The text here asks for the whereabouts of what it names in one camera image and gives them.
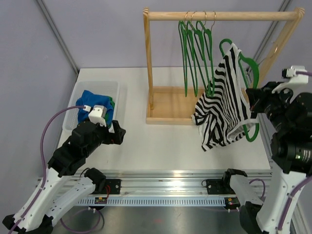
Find white plastic basket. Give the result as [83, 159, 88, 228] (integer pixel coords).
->
[62, 81, 120, 132]

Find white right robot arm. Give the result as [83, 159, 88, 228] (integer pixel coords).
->
[221, 82, 312, 234]

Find aluminium mounting rail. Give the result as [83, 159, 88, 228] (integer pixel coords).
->
[36, 172, 298, 195]

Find wooden clothes rack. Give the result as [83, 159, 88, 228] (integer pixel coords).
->
[143, 7, 305, 125]

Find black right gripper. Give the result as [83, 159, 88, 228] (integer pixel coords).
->
[247, 80, 293, 131]

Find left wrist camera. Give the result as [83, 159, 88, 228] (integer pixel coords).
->
[83, 105, 107, 126]

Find black white striped top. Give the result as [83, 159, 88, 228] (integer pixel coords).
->
[191, 43, 259, 151]

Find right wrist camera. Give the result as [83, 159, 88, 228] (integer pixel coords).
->
[272, 65, 312, 94]

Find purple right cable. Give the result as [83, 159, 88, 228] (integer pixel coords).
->
[248, 69, 312, 232]

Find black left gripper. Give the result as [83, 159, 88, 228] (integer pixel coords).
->
[84, 119, 125, 157]

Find green tank top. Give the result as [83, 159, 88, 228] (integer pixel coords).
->
[107, 97, 115, 127]

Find white slotted cable duct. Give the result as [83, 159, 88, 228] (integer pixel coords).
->
[76, 196, 225, 207]

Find blue tank top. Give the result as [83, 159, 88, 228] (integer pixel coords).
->
[76, 90, 115, 127]

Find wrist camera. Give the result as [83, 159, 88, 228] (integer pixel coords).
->
[272, 65, 312, 94]
[83, 105, 107, 126]

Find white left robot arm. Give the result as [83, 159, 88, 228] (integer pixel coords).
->
[2, 120, 126, 234]

